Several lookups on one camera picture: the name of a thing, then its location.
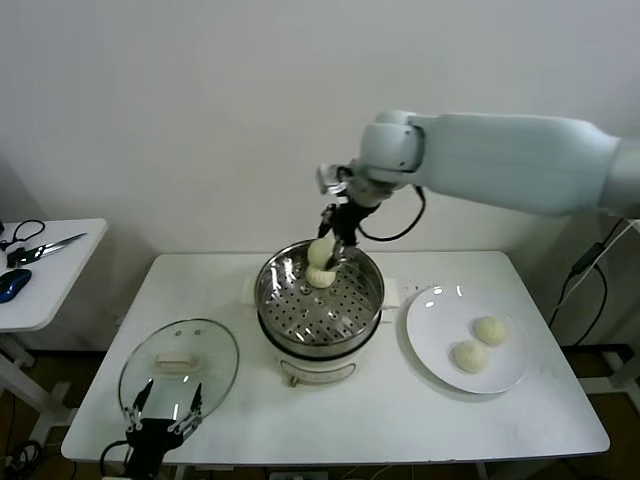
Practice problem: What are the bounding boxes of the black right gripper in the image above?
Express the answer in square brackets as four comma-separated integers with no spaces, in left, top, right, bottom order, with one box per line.
[317,195,376,272]

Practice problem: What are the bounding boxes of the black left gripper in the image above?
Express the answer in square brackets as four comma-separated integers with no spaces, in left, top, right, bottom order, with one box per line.
[123,378,204,480]

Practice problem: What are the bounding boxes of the white steamed baozi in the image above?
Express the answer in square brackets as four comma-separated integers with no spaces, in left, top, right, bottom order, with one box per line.
[473,315,511,348]
[306,237,341,270]
[452,340,491,375]
[305,264,335,290]

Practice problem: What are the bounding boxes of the glass lid with cream handle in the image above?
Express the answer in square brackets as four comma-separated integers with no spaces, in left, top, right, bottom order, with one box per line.
[118,318,240,434]

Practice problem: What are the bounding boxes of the perforated steel steamer basket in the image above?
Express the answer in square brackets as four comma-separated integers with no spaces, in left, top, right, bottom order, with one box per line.
[254,238,386,361]

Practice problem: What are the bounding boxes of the cream electric cooker base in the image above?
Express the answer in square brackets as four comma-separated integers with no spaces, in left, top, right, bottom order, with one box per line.
[241,276,401,390]

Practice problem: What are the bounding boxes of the white side table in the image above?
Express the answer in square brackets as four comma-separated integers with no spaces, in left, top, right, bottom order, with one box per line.
[0,218,110,436]

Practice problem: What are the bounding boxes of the blue computer mouse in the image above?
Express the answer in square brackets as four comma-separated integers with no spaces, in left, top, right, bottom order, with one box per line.
[0,268,34,304]

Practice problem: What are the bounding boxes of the white round plate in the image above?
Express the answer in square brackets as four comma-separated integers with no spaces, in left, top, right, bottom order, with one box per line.
[405,285,531,397]

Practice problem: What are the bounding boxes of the white shelf stand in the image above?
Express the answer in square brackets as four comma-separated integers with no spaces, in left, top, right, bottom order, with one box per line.
[579,216,640,397]

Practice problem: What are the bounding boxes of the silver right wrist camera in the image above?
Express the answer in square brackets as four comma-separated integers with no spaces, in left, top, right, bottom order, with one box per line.
[315,163,352,198]

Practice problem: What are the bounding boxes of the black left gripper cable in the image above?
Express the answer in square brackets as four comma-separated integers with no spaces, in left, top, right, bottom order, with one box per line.
[99,439,132,480]

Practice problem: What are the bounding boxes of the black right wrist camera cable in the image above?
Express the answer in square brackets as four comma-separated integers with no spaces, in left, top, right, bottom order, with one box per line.
[355,184,428,242]

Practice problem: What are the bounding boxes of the black floor cables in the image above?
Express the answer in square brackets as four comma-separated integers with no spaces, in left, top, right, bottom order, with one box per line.
[0,439,47,480]

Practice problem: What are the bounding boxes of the steel scissors with black handle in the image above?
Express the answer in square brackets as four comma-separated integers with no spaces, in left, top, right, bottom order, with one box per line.
[6,232,89,267]

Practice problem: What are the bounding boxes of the thin black cable loop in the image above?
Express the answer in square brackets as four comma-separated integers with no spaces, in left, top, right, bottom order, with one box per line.
[0,220,47,251]

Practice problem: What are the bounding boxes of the black power adapter with cable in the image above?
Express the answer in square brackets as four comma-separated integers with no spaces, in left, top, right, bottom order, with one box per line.
[547,216,640,347]

